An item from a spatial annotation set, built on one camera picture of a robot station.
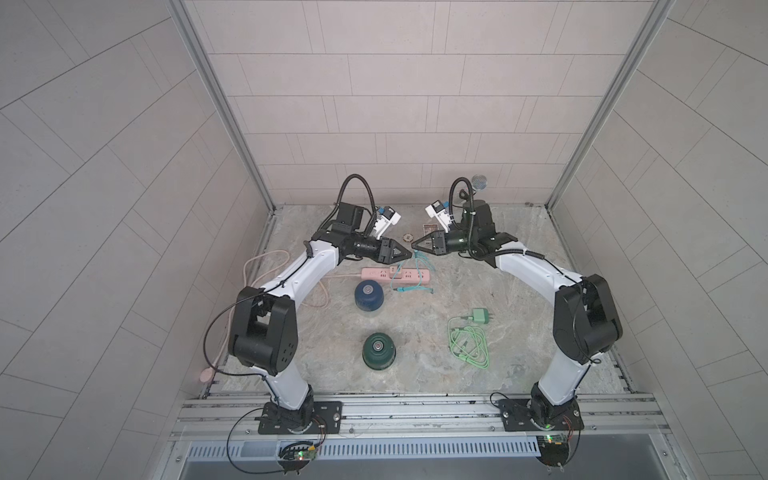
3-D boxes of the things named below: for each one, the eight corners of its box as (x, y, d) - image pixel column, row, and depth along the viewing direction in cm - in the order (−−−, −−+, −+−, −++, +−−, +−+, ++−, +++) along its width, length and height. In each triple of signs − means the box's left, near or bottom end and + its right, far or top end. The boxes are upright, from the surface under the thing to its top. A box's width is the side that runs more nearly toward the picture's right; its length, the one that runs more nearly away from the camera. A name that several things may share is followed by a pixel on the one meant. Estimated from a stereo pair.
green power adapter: (469, 324, 88) (470, 321, 87) (467, 311, 91) (468, 308, 89) (492, 324, 88) (494, 321, 87) (489, 311, 91) (491, 308, 89)
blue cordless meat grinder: (356, 317, 89) (353, 303, 81) (359, 296, 93) (355, 280, 86) (382, 317, 89) (381, 303, 81) (383, 296, 93) (382, 280, 86)
